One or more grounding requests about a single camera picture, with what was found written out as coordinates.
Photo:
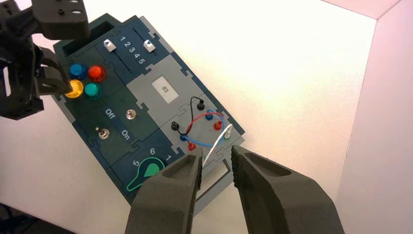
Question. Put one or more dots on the blue grey control box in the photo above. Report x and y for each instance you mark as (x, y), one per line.
(142, 97)

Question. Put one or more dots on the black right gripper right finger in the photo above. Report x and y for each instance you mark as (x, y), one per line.
(280, 203)

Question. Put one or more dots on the white slider knob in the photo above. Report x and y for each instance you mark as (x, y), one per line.
(109, 45)
(149, 45)

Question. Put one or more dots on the yellow push button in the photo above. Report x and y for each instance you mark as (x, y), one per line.
(75, 89)

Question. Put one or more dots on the red push button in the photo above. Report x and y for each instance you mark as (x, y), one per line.
(96, 73)

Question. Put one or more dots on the green rotary knob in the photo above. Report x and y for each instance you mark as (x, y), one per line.
(146, 169)

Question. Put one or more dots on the white display label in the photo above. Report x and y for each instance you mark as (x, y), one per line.
(165, 90)

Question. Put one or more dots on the teal push button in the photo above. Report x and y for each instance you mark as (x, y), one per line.
(93, 90)

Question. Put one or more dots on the metal toggle switch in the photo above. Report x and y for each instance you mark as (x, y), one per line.
(102, 133)
(130, 114)

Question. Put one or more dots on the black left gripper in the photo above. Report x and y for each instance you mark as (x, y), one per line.
(17, 64)

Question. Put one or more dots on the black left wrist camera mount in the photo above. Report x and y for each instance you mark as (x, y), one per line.
(61, 22)

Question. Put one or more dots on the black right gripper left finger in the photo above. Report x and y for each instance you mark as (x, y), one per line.
(167, 200)

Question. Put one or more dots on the blue push button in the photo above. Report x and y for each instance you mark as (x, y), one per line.
(78, 70)

